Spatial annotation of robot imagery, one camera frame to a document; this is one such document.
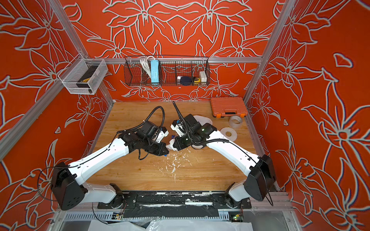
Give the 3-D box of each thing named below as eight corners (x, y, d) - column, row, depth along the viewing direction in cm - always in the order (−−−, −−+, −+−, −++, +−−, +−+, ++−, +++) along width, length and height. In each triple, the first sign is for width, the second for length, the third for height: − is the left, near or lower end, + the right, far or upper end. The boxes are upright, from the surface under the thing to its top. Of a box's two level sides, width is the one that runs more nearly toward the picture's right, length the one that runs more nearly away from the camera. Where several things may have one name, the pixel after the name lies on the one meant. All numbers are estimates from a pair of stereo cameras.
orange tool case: (213, 118, 111) (214, 114, 106) (210, 101, 123) (211, 96, 119) (246, 118, 111) (249, 114, 106) (240, 101, 123) (242, 96, 119)
